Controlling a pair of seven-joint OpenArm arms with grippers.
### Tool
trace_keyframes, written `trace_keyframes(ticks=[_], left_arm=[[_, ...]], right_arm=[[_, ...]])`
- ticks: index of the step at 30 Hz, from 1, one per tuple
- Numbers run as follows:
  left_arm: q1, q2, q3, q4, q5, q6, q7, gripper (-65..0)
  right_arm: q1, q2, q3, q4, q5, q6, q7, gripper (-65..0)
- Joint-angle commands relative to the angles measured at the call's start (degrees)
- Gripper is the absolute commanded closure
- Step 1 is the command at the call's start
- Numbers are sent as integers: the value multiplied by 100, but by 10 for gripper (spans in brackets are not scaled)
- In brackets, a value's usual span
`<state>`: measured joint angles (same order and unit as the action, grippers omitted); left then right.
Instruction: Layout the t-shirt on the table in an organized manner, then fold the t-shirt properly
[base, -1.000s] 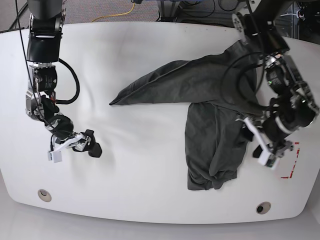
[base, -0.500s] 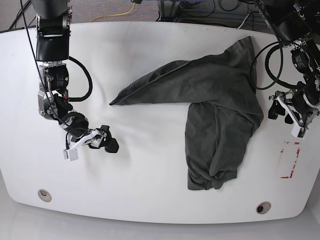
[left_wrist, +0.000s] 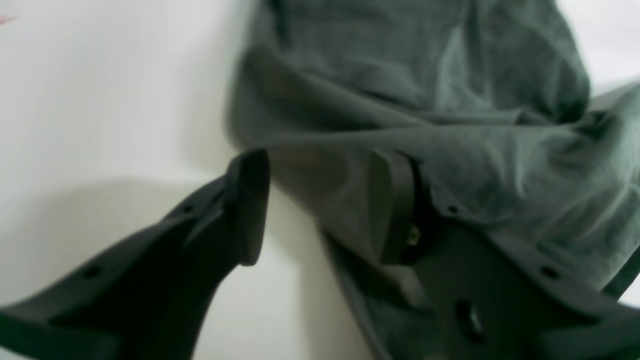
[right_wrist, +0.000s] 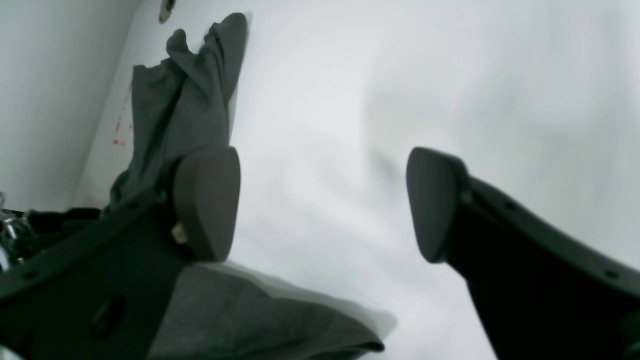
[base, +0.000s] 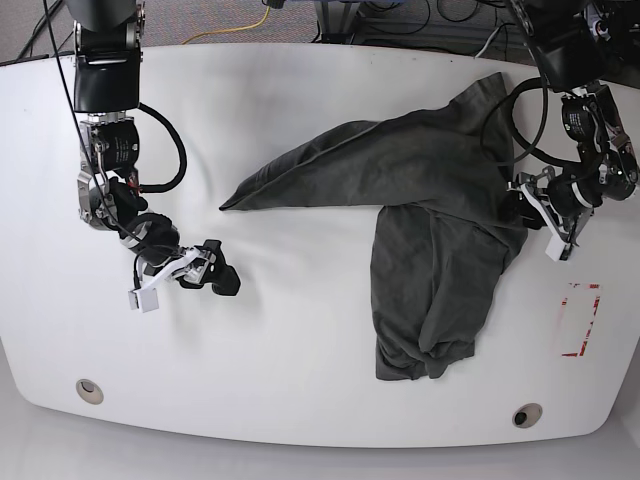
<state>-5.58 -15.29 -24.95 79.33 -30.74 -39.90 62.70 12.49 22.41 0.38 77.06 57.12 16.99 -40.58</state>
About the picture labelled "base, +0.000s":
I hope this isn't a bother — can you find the left table cable grommet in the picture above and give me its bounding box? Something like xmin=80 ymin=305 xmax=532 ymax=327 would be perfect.
xmin=76 ymin=379 xmax=104 ymax=405

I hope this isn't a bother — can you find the red tape rectangle marking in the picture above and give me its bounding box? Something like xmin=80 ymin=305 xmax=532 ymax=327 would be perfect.
xmin=554 ymin=283 xmax=602 ymax=358

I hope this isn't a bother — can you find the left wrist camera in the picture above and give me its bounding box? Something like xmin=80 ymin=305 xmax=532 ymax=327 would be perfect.
xmin=545 ymin=236 xmax=575 ymax=262

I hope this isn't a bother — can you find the white cable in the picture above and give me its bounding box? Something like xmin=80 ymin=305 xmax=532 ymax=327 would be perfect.
xmin=473 ymin=21 xmax=501 ymax=59

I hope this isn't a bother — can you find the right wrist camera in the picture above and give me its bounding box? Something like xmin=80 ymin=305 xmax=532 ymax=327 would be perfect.
xmin=128 ymin=289 xmax=159 ymax=313

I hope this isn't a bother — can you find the dark grey t-shirt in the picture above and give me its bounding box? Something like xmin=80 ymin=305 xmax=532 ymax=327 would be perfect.
xmin=224 ymin=73 xmax=528 ymax=381

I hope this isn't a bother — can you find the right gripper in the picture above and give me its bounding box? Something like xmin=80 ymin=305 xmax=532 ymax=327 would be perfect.
xmin=133 ymin=240 xmax=241 ymax=296

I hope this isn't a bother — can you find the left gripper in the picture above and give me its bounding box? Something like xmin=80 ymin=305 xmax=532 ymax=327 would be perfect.
xmin=498 ymin=166 xmax=595 ymax=247

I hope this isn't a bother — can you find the right table cable grommet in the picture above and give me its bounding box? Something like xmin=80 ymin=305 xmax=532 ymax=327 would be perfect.
xmin=512 ymin=403 xmax=543 ymax=429

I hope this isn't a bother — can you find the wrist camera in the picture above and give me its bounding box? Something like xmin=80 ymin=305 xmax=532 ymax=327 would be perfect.
xmin=128 ymin=289 xmax=159 ymax=313
xmin=545 ymin=236 xmax=575 ymax=262

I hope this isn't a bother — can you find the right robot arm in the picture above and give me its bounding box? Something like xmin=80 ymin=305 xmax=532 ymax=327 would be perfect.
xmin=65 ymin=1 xmax=241 ymax=305

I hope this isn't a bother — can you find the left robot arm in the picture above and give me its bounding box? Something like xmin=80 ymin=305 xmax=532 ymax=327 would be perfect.
xmin=480 ymin=1 xmax=639 ymax=261

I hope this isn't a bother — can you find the table cable grommet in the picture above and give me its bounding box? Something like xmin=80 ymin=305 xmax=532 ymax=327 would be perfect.
xmin=76 ymin=379 xmax=104 ymax=405
xmin=512 ymin=403 xmax=543 ymax=429

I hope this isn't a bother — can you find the yellow cable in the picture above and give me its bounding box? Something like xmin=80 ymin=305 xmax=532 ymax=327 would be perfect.
xmin=180 ymin=0 xmax=274 ymax=46

